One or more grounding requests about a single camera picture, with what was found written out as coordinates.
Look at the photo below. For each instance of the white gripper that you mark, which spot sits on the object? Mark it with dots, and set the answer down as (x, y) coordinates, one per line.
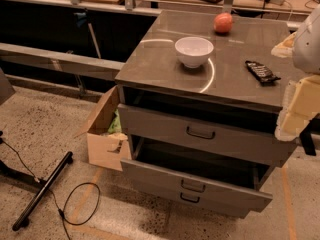
(307, 45)

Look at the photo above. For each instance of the grey top drawer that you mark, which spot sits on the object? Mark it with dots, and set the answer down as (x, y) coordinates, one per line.
(205, 136)

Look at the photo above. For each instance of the grey drawer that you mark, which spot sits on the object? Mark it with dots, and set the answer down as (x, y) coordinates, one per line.
(221, 178)
(205, 136)
(192, 199)

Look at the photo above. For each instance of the grey metal drawer cabinet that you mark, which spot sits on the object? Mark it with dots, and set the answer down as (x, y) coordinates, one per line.
(222, 90)

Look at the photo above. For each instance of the grey middle drawer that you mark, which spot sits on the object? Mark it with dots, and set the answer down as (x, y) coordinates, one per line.
(221, 178)

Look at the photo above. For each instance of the grey bottom drawer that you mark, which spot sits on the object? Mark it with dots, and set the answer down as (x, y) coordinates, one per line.
(192, 199)

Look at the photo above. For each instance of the black snack bar wrapper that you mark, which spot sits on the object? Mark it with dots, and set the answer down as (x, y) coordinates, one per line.
(261, 72)

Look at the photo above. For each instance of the red apple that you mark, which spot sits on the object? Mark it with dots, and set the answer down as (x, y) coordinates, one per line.
(223, 23)

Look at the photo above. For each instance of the white ceramic bowl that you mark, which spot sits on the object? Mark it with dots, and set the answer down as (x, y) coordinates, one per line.
(193, 52)

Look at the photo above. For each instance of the green bag in box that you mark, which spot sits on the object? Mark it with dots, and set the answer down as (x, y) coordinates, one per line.
(115, 125)

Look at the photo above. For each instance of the brown cardboard box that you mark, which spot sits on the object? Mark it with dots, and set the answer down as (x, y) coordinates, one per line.
(104, 150)

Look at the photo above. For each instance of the black stand leg bar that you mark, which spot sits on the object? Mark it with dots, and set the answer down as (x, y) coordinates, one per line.
(23, 219)

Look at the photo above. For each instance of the grey metal rail beam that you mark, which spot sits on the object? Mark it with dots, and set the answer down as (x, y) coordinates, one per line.
(58, 61)

